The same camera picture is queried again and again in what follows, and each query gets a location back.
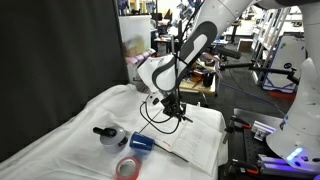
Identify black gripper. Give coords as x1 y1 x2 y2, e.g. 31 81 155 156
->
160 92 188 123

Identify blue plastic cup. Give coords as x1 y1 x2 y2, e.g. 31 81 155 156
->
128 131 156 153

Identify open book white pages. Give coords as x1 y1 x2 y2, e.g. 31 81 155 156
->
135 108 223 178

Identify cluttered wooden desk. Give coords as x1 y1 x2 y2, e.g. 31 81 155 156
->
179 61 218 101

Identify black mug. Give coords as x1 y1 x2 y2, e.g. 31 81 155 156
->
202 71 215 88

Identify white printed cardboard box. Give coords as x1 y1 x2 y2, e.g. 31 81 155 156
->
126 61 144 86

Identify black orange bar clamp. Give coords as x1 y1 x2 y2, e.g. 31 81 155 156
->
222 115 253 145
226 157 261 176

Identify pink foam roll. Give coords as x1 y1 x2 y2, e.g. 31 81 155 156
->
124 48 157 65

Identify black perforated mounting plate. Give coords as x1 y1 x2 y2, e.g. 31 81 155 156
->
217 107 320 180

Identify red tape roll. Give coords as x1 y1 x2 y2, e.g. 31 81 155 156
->
114 156 143 180

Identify translucent storage bin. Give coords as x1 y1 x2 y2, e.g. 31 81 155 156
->
117 14 153 58

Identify brown cardboard box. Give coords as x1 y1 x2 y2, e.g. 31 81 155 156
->
236 37 255 53

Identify white table cloth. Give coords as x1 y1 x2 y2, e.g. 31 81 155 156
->
0 82 230 180

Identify white shelving rack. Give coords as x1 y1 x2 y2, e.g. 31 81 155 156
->
252 0 304 61

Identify black curtain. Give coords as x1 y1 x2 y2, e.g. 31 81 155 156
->
0 0 130 165

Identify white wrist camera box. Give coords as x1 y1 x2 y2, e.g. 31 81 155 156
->
146 92 165 108

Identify black cylinder handle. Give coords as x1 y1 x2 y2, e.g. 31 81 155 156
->
214 46 243 61

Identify aluminium extrusion rail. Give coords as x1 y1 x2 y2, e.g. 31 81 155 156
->
257 153 320 176
250 120 278 142

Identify whiteboard with blue frame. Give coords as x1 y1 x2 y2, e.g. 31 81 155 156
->
262 32 308 93

